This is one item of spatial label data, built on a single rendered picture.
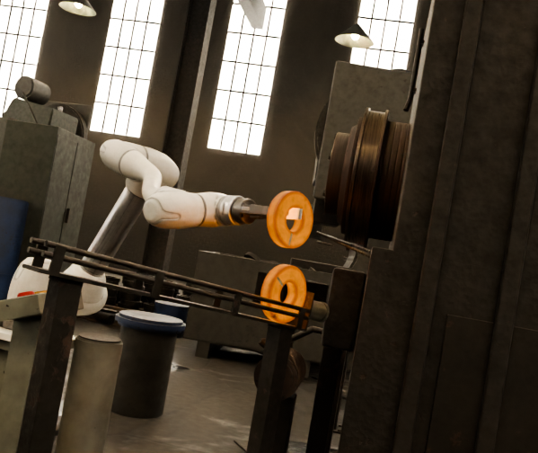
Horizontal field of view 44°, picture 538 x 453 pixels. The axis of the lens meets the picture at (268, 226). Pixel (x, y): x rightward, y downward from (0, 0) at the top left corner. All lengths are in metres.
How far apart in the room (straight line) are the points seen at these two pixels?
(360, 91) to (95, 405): 3.70
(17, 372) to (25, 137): 3.99
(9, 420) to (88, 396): 0.20
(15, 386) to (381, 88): 3.81
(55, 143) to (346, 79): 2.31
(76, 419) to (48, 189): 3.87
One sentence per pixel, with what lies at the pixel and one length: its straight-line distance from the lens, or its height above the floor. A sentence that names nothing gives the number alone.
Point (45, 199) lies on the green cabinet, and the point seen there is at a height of 0.91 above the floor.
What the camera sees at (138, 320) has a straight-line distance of 2.97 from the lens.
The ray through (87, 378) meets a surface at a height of 0.42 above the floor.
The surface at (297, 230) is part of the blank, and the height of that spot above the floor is 0.88.
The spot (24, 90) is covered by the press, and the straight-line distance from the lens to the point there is 10.27.
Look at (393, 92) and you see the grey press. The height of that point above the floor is 2.12.
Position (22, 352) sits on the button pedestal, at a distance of 1.78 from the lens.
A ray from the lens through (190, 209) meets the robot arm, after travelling 1.93.
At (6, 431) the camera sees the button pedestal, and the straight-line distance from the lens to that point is 1.83.
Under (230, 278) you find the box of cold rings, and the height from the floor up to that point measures 0.59.
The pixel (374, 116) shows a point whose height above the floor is 1.30.
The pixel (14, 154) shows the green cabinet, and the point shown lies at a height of 1.23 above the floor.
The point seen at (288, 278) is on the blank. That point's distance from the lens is 1.78.
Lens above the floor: 0.81
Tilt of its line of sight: 2 degrees up
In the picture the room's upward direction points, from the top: 10 degrees clockwise
